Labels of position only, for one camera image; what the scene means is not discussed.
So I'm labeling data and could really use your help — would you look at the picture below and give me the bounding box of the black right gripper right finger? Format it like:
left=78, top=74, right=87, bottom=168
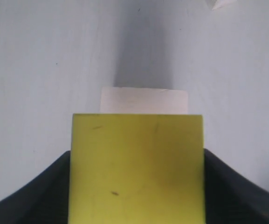
left=204, top=149, right=269, bottom=224

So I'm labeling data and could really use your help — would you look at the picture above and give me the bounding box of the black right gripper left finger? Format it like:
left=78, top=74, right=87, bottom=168
left=0, top=151, right=70, bottom=224

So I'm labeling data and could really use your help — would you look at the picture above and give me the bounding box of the yellow painted cube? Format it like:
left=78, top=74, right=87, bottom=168
left=68, top=114, right=205, bottom=224

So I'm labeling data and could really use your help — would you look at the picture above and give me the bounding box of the large wooden cube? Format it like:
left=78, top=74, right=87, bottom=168
left=100, top=87, right=188, bottom=114

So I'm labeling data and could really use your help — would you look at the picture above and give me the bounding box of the small wooden cube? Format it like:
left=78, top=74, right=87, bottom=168
left=206, top=0, right=237, bottom=10

